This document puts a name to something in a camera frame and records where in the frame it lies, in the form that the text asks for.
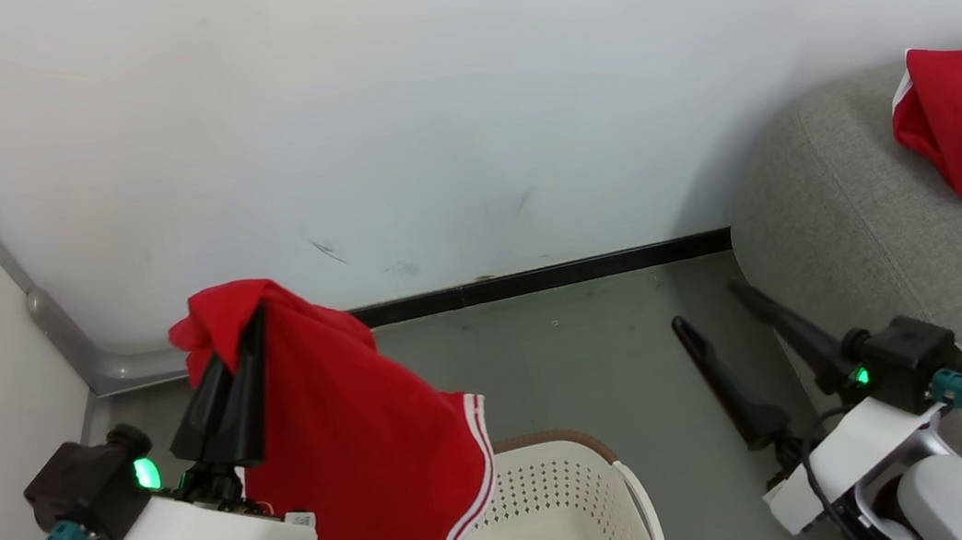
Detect cream perforated laundry basket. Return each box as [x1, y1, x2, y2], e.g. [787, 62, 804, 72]
[375, 417, 668, 540]

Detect black baseboard strip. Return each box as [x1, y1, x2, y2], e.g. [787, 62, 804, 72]
[341, 226, 739, 332]

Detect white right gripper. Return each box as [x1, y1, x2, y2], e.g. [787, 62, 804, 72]
[666, 252, 958, 540]

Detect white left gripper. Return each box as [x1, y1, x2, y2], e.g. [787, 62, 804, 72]
[58, 299, 320, 540]

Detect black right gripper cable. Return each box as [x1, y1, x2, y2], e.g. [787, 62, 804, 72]
[769, 405, 863, 540]

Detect red shorts with white stripes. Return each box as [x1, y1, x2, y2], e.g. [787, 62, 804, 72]
[162, 251, 507, 540]

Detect grey fabric sofa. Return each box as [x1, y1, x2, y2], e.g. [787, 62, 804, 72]
[710, 49, 962, 540]

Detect grey wall corner trim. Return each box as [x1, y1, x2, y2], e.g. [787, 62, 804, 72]
[0, 39, 193, 411]

